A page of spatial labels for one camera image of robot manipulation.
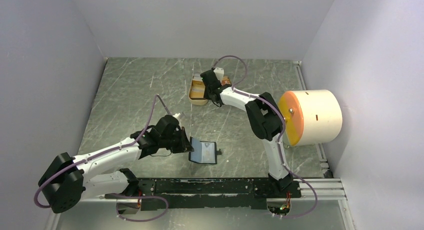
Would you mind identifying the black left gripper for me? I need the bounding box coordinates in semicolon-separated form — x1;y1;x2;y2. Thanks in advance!
159;126;194;153

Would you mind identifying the grey credit card stack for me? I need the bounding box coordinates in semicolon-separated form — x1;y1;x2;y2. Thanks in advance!
189;73;205;99

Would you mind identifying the black card holder wallet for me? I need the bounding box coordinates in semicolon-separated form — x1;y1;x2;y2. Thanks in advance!
188;137;222;165

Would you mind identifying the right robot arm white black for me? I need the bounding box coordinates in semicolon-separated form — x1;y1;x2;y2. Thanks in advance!
200;68;293;197

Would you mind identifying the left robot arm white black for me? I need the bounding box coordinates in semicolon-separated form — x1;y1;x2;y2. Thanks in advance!
34;115;194;214

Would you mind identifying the orange patterned card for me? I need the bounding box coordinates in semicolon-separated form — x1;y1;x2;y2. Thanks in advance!
221;76;232;86

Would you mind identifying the beige oval tray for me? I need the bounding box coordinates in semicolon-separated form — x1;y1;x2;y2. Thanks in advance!
188;73;209;106

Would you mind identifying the cream cylinder orange face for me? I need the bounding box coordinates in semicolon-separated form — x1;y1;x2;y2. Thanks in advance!
277;90;343;146

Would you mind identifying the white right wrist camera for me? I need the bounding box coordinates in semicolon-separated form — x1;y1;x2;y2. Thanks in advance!
213;67;225;82

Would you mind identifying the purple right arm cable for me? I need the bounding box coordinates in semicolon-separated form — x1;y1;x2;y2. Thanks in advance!
211;55;289;176

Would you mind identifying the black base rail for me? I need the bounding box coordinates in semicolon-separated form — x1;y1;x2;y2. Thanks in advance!
119;178;302;211

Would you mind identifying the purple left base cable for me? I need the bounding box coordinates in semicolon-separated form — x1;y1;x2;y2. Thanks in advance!
109;194;170;223

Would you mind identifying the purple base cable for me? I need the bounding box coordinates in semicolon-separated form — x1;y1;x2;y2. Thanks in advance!
109;194;170;223
271;174;319;220

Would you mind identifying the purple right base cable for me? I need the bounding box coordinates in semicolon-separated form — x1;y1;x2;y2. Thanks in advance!
271;174;319;220

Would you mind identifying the aluminium frame extrusion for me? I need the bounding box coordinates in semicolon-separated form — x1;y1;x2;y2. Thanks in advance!
80;179;347;203

